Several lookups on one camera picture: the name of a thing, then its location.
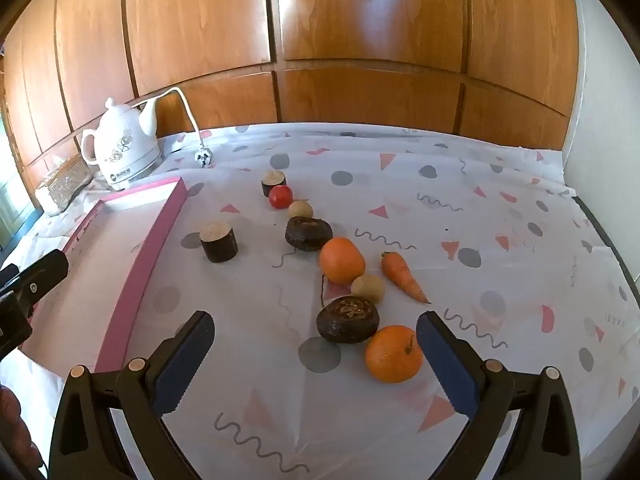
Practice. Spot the printed white tablecloth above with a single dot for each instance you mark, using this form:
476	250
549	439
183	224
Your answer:
500	220

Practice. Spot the orange carrot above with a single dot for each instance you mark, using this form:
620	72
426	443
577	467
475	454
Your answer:
400	275

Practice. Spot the large dark sugarcane piece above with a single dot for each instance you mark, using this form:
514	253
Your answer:
218	242

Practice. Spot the pink-edged white tray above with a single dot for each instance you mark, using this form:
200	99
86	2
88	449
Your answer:
100	260

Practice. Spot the red tomato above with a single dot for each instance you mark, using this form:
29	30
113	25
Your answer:
280	196

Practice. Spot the dark round root vegetable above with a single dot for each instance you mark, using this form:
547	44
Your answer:
308	233
347	319

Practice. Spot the person's left hand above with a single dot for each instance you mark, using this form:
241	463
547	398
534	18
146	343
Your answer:
12	422

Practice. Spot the white ceramic electric kettle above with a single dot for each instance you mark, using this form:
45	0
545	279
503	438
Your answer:
125	150

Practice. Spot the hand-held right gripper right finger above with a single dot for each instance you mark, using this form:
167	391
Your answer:
445	360

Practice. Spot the woven tissue box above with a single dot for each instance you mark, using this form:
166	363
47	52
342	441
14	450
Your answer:
62	185

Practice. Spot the orange tangerine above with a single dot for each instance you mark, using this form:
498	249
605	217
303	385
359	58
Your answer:
342	261
393	354

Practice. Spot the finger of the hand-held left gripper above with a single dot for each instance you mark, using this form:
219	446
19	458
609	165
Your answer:
45	270
12	327

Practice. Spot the small tan round fruit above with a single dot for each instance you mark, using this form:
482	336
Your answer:
300	209
367	288

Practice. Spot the wooden wardrobe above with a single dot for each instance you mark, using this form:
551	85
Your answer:
350	20

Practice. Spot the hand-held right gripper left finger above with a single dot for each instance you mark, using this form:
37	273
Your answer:
180	365

